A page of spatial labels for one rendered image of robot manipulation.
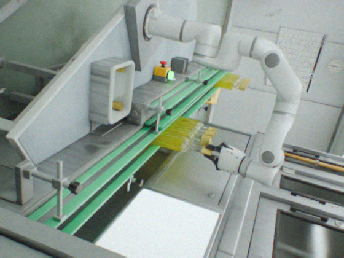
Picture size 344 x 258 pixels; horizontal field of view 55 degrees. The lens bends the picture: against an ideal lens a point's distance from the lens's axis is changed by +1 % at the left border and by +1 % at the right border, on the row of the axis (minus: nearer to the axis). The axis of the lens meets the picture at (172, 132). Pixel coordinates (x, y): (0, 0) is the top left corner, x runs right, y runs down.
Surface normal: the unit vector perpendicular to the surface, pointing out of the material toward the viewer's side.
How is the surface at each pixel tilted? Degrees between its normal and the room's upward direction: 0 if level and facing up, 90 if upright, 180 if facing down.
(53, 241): 90
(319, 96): 90
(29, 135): 0
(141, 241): 90
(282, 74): 91
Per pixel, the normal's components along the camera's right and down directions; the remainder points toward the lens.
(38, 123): 0.93, 0.26
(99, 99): -0.34, 0.33
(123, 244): 0.14, -0.91
